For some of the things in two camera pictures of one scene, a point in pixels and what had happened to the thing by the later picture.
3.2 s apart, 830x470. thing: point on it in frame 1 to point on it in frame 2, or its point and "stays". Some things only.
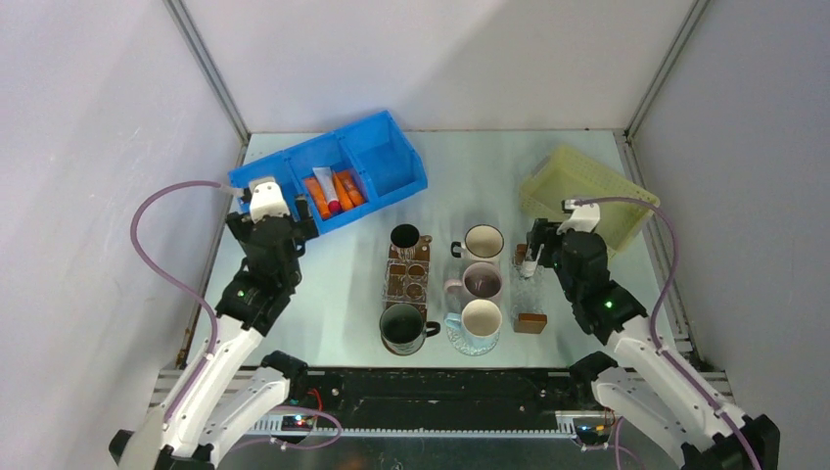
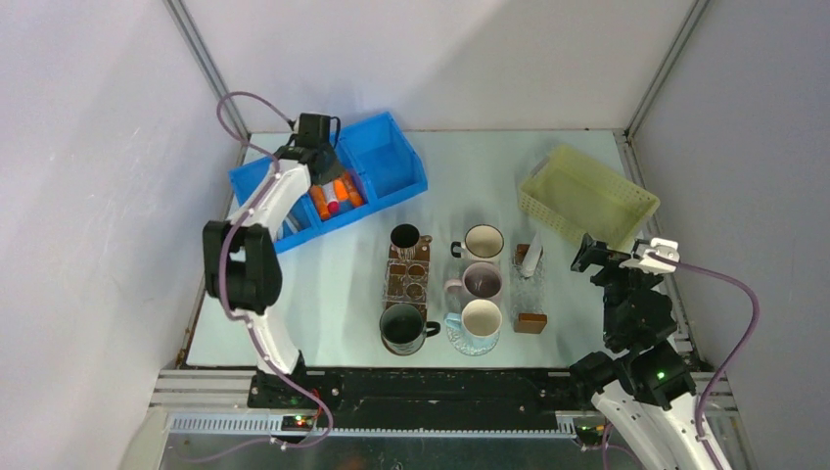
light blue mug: (481, 320) stays
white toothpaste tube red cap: (327, 180) stays
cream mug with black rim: (482, 241) stays
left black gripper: (303, 228) to (336, 170)
